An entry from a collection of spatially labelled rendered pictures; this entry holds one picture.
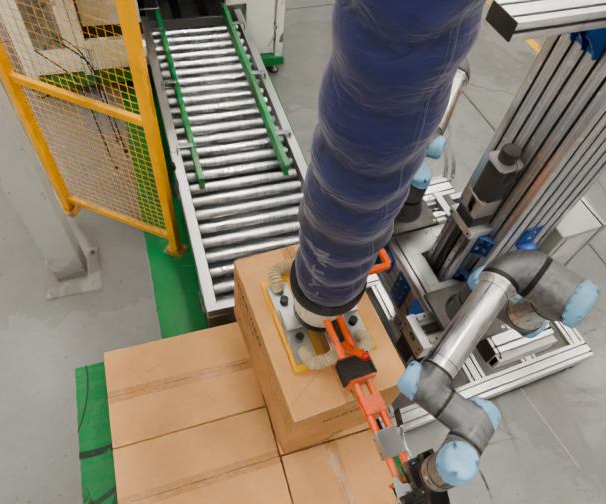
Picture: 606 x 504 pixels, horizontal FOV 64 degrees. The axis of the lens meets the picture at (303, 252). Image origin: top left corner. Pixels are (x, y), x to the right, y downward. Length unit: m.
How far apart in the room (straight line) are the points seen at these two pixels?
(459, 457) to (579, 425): 2.11
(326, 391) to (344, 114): 0.93
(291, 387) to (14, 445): 1.63
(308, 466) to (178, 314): 1.24
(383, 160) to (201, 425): 1.44
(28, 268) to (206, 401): 1.57
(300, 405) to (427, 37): 1.10
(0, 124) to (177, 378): 1.21
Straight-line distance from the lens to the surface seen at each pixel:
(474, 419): 1.13
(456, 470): 1.07
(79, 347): 2.91
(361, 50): 0.80
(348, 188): 0.97
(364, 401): 1.42
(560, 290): 1.27
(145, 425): 2.10
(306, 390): 1.55
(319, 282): 1.30
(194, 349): 2.18
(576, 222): 2.04
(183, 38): 3.72
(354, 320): 1.62
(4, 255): 3.37
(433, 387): 1.12
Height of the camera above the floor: 2.54
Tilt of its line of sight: 55 degrees down
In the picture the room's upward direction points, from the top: 10 degrees clockwise
